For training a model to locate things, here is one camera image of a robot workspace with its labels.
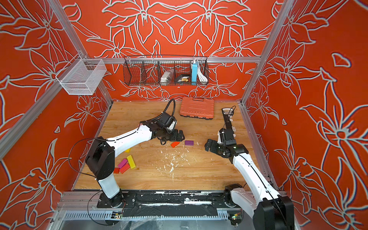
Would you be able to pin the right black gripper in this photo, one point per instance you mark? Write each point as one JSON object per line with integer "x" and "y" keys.
{"x": 214, "y": 143}

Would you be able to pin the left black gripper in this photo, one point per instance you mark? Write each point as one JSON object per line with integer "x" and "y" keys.
{"x": 176, "y": 138}

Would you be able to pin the short red block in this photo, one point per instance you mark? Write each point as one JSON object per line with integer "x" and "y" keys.
{"x": 174, "y": 144}

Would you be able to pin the purple block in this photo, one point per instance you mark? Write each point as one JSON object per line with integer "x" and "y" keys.
{"x": 189, "y": 143}

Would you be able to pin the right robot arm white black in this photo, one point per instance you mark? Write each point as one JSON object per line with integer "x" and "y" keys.
{"x": 267, "y": 208}

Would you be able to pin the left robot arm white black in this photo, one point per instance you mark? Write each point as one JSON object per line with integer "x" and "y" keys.
{"x": 101, "y": 156}

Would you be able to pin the black strip tool with white end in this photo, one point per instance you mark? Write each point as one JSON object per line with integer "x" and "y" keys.
{"x": 228, "y": 113}

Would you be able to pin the red plastic tool case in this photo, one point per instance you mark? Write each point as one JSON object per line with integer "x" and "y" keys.
{"x": 197, "y": 108}

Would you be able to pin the yellow long block front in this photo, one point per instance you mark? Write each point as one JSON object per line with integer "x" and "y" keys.
{"x": 131, "y": 162}

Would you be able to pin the silver bag in basket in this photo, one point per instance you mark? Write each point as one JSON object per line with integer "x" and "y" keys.
{"x": 167, "y": 77}

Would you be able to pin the magenta block front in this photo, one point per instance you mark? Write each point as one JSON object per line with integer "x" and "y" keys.
{"x": 122, "y": 163}

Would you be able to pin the black box in basket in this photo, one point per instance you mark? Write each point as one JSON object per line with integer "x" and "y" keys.
{"x": 183, "y": 78}

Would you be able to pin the red long block front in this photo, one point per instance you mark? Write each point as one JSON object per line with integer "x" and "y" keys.
{"x": 124, "y": 168}

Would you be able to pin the light blue box in basket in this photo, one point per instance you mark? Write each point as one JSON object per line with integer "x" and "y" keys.
{"x": 194, "y": 69}

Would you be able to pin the black wire wall basket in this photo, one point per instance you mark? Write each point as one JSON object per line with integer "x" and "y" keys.
{"x": 166, "y": 70}

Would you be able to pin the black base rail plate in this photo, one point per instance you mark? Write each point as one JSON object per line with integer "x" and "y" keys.
{"x": 171, "y": 203}

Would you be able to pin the white wire basket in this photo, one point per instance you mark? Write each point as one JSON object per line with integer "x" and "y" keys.
{"x": 82, "y": 77}

